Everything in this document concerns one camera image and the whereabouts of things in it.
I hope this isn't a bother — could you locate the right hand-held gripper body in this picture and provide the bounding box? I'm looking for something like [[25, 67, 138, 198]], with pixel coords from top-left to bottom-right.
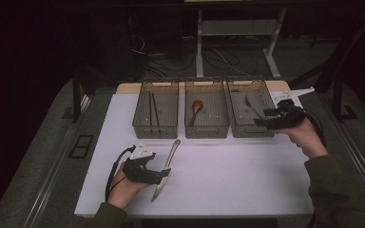
[[265, 86, 316, 130]]

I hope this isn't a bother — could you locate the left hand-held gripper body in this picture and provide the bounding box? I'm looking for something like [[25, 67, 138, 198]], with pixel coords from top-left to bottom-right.
[[122, 141, 164, 185]]

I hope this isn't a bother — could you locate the silver metal knife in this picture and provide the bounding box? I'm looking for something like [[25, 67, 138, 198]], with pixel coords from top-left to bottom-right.
[[151, 139, 182, 203]]

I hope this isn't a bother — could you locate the translucent grey plastic bin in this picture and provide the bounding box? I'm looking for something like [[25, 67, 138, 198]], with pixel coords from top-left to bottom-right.
[[132, 80, 180, 140], [183, 79, 231, 140], [226, 78, 282, 139]]

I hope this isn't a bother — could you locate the brown wooden spoon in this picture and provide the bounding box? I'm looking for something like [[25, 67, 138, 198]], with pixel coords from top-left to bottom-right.
[[188, 100, 204, 128]]

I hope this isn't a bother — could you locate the person's left hand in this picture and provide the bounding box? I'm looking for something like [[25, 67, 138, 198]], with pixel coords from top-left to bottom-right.
[[107, 162, 151, 210]]

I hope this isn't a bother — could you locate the person's right hand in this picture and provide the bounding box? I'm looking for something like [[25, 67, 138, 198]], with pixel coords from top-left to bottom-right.
[[272, 117, 330, 160]]

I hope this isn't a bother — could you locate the white table sheet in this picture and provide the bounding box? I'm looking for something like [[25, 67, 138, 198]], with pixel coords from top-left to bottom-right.
[[74, 90, 315, 219]]

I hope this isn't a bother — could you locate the black metal stand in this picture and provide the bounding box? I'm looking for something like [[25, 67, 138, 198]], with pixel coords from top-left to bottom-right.
[[70, 67, 92, 124], [288, 9, 365, 124]]

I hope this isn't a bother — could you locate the white metal stand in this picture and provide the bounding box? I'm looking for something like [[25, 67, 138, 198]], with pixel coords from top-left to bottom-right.
[[195, 8, 287, 80]]

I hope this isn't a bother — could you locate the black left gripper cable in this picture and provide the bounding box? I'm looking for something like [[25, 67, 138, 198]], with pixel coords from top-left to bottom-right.
[[105, 144, 137, 202]]

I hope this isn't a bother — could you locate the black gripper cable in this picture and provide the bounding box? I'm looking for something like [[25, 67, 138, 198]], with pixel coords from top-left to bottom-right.
[[105, 144, 137, 202], [298, 106, 328, 147]]

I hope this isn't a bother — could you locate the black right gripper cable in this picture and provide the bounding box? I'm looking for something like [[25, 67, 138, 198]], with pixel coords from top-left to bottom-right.
[[298, 106, 328, 147]]

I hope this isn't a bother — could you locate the tangle of floor cables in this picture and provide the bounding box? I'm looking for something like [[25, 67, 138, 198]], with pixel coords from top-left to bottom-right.
[[129, 31, 255, 79]]

